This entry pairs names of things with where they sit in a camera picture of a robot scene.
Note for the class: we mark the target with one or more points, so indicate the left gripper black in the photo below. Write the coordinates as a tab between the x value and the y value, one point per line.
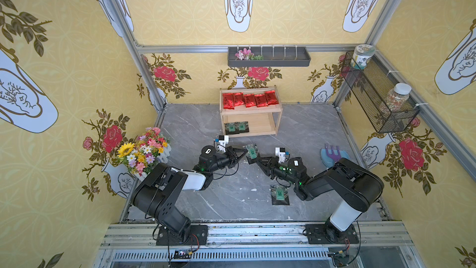
230	154

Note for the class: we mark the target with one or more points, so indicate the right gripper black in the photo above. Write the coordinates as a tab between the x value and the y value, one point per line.
268	164

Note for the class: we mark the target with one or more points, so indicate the green tea bag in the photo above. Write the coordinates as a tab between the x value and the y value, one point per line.
279	195
243	127
252	152
231	128

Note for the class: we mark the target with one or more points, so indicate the wooden two-tier shelf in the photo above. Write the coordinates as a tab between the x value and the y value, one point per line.
262	120

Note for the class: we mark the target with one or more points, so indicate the red tea bag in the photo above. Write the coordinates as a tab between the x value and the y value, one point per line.
260	100
271	98
249	100
238	99
228	101

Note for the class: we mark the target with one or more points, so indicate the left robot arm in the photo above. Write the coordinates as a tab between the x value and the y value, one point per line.
157	195

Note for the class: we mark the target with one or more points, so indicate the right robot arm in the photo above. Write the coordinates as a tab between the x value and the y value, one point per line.
358	187

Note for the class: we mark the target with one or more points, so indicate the artificial flower bouquet in vase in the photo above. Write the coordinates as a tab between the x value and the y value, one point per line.
143	154

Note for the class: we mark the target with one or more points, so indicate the small pink flowers in tray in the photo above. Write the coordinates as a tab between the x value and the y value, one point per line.
247	54

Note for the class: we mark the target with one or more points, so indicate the small circuit board left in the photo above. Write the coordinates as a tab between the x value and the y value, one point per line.
182	255

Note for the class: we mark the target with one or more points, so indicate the small circuit board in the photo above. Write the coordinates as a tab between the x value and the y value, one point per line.
339	260
182	255

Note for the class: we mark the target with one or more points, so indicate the small circuit board right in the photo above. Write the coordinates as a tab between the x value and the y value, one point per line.
339	260

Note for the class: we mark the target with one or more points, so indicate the clear jar white lid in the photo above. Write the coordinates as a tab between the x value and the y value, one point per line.
396	98

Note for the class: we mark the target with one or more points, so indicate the jar with patterned lid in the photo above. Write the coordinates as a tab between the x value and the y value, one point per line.
361	56

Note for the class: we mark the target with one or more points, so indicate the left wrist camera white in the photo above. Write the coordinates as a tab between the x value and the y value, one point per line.
220	143

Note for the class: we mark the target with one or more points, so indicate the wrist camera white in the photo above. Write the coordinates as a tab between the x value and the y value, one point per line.
282	154
220	143

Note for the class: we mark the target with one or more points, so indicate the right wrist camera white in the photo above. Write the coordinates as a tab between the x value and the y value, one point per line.
282	154

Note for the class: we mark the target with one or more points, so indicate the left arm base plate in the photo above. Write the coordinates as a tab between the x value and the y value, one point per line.
195	235

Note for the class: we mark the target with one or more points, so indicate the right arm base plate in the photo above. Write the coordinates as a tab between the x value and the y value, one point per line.
327	234

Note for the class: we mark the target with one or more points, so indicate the grey wall tray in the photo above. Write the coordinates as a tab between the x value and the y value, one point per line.
274	56

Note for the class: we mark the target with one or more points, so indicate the black wire wall basket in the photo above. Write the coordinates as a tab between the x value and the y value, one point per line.
370	86

